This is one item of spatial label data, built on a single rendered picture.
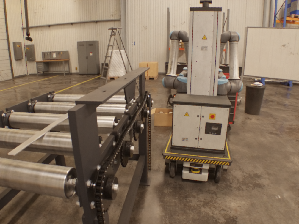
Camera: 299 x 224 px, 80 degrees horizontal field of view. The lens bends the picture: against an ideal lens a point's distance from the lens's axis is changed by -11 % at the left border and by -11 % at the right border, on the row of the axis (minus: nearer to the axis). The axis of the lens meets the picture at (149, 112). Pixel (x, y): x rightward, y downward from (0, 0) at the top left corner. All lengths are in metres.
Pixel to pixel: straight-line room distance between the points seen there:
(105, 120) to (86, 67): 10.45
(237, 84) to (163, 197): 1.53
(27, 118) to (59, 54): 11.46
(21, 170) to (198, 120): 1.57
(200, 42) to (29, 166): 1.98
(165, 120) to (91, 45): 8.56
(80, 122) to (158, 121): 3.02
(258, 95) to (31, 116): 4.17
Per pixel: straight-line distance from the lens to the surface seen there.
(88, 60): 11.57
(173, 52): 2.57
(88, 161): 0.67
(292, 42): 5.51
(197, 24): 2.32
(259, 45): 5.48
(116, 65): 9.35
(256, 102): 4.68
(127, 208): 1.40
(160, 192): 2.06
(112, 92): 0.73
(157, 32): 11.21
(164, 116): 3.53
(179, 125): 2.01
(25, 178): 0.83
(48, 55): 13.29
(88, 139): 0.66
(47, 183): 0.78
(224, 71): 6.43
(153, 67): 9.13
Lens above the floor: 1.31
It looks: 17 degrees down
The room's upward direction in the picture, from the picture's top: straight up
